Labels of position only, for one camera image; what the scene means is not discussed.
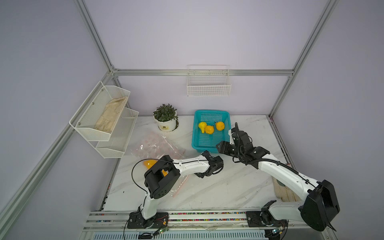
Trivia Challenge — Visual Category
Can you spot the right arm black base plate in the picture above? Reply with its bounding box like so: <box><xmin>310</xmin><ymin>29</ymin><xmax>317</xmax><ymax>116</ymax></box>
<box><xmin>246</xmin><ymin>200</ymin><xmax>288</xmax><ymax>229</ymax></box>

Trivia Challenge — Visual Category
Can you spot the potted green plant white pot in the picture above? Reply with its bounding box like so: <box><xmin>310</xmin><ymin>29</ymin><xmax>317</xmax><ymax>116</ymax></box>
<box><xmin>153</xmin><ymin>104</ymin><xmax>178</xmax><ymax>133</ymax></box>

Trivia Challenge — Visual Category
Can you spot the clear zip-top bag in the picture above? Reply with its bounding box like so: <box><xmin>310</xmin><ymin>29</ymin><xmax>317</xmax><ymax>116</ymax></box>
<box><xmin>130</xmin><ymin>132</ymin><xmax>185</xmax><ymax>159</ymax></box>
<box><xmin>144</xmin><ymin>155</ymin><xmax>181</xmax><ymax>199</ymax></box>

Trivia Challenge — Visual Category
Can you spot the beige cloth in shelf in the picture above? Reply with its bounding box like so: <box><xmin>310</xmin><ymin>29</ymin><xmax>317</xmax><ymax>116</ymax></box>
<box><xmin>94</xmin><ymin>97</ymin><xmax>129</xmax><ymax>134</ymax></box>

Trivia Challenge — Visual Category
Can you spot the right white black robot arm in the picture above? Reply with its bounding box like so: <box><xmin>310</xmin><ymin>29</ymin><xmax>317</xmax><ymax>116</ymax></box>
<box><xmin>216</xmin><ymin>127</ymin><xmax>340</xmax><ymax>232</ymax></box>

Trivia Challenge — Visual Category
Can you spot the teal plastic basket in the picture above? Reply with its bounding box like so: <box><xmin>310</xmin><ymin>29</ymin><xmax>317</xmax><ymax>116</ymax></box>
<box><xmin>192</xmin><ymin>110</ymin><xmax>231</xmax><ymax>153</ymax></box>

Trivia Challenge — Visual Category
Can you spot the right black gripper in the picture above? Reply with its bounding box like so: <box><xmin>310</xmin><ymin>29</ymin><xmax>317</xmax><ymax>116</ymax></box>
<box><xmin>216</xmin><ymin>140</ymin><xmax>245</xmax><ymax>159</ymax></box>

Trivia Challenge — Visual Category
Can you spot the white mesh upper shelf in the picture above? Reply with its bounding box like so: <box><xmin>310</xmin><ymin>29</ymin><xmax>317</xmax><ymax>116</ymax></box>
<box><xmin>69</xmin><ymin>82</ymin><xmax>131</xmax><ymax>142</ymax></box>

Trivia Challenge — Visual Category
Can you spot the beige work glove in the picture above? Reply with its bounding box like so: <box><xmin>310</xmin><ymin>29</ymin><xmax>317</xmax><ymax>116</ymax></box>
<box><xmin>272</xmin><ymin>177</ymin><xmax>301</xmax><ymax>202</ymax></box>

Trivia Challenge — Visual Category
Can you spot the orange yellow pear bag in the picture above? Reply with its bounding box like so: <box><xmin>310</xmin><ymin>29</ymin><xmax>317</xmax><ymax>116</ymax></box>
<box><xmin>216</xmin><ymin>122</ymin><xmax>226</xmax><ymax>131</ymax></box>

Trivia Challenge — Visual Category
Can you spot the white wire wall basket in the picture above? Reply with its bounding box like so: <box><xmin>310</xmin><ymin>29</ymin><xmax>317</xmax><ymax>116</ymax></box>
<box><xmin>187</xmin><ymin>65</ymin><xmax>232</xmax><ymax>97</ymax></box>

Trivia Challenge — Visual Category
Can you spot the bright yellow pear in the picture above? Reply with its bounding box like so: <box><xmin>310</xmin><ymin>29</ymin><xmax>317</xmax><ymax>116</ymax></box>
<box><xmin>198</xmin><ymin>122</ymin><xmax>207</xmax><ymax>134</ymax></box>

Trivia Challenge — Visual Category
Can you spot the white mesh shelf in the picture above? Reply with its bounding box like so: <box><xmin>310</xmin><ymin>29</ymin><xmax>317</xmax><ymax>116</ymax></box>
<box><xmin>96</xmin><ymin>108</ymin><xmax>139</xmax><ymax>159</ymax></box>
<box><xmin>69</xmin><ymin>82</ymin><xmax>131</xmax><ymax>142</ymax></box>

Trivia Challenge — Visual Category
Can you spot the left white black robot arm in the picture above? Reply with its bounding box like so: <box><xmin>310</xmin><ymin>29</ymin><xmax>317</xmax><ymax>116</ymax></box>
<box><xmin>141</xmin><ymin>151</ymin><xmax>224</xmax><ymax>220</ymax></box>

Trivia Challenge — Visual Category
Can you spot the aluminium rail with coloured beads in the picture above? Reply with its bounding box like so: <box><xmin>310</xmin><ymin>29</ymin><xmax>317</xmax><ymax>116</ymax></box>
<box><xmin>83</xmin><ymin>210</ymin><xmax>309</xmax><ymax>232</ymax></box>

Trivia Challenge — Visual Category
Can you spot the yellow pear right bag bottom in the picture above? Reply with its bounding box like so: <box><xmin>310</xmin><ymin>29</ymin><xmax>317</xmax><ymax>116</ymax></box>
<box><xmin>143</xmin><ymin>159</ymin><xmax>158</xmax><ymax>170</ymax></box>

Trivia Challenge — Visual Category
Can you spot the white mesh lower shelf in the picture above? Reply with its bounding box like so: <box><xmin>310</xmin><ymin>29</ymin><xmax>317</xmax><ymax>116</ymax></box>
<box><xmin>96</xmin><ymin>108</ymin><xmax>139</xmax><ymax>159</ymax></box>

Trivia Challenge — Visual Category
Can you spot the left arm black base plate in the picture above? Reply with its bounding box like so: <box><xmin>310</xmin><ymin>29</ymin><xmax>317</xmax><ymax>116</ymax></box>
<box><xmin>127</xmin><ymin>212</ymin><xmax>169</xmax><ymax>229</ymax></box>

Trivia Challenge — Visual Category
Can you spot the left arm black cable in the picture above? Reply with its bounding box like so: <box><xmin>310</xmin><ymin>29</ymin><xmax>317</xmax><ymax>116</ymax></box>
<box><xmin>131</xmin><ymin>158</ymin><xmax>169</xmax><ymax>194</ymax></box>

